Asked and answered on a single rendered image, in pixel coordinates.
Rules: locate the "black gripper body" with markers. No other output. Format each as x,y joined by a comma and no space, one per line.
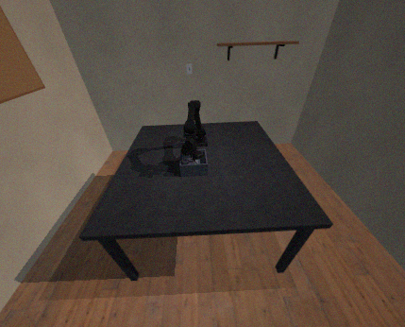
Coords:
197,154

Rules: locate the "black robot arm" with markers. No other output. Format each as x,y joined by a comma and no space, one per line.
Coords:
193,129

